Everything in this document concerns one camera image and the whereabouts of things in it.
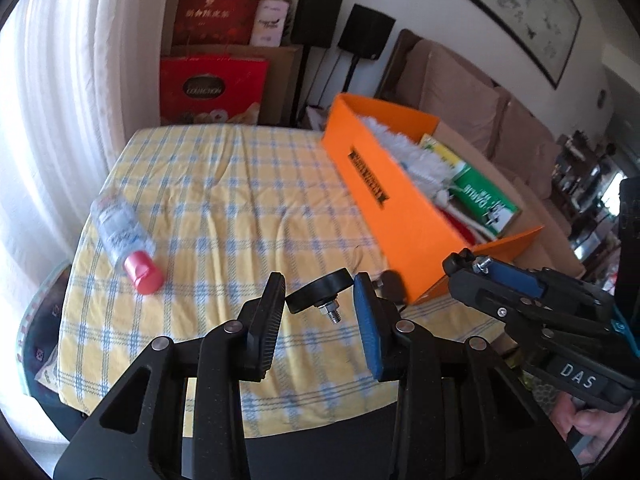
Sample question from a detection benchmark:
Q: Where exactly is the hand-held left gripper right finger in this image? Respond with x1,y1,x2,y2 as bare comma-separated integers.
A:
352,272,568,480

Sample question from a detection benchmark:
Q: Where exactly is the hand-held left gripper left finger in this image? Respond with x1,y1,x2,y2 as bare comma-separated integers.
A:
52,272,287,480

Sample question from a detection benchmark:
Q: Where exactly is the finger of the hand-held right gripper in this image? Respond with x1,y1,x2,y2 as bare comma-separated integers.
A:
447,272,556,336
442,251,613,311

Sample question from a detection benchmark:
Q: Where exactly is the black round knob screw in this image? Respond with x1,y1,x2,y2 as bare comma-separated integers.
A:
286,269,353,326

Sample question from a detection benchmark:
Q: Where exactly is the red and white lint brush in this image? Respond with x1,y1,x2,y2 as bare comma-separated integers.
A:
440,200,488,248

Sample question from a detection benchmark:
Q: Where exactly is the green toothpaste box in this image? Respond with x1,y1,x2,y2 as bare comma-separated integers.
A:
419,132,521,238

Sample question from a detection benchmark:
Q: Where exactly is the orange cardboard box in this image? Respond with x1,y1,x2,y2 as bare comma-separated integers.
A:
320,92,586,306

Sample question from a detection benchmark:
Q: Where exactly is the person's right hand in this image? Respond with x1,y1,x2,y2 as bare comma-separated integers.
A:
549,391,640,456

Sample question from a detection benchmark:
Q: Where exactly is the black star knob screw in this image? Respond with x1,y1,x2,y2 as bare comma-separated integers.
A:
380,270,407,305

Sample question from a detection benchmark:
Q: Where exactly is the cluttered dark shelf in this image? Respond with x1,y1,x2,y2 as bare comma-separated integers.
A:
550,130,631,271

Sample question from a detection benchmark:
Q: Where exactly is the yellow plaid tablecloth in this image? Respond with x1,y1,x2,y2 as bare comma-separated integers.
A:
57,124,506,438

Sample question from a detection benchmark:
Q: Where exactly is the white fluffy duster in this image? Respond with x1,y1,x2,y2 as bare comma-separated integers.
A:
357,112,458,208

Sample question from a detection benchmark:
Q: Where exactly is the clear bottle with red cap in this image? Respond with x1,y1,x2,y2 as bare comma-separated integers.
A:
90,191,163,295

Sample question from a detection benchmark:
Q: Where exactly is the brown sofa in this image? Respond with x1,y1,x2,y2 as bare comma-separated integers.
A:
377,29,586,241

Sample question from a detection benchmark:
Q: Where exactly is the white plastic bag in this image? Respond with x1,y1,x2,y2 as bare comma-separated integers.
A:
305,105,332,132

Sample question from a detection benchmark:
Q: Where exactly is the black speaker stand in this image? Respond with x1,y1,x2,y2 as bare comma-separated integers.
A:
299,45,315,127
345,52,362,97

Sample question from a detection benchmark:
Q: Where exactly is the black speaker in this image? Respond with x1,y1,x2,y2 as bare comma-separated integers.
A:
339,4,396,58
291,0,345,50

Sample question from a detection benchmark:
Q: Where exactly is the white and pink box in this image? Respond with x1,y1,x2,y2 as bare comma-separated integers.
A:
250,0,292,47

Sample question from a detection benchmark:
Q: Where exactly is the white sheer curtain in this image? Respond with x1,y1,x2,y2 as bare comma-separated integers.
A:
0,0,191,281

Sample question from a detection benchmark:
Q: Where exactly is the dark red gift box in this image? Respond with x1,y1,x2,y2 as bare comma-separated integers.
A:
172,0,266,47

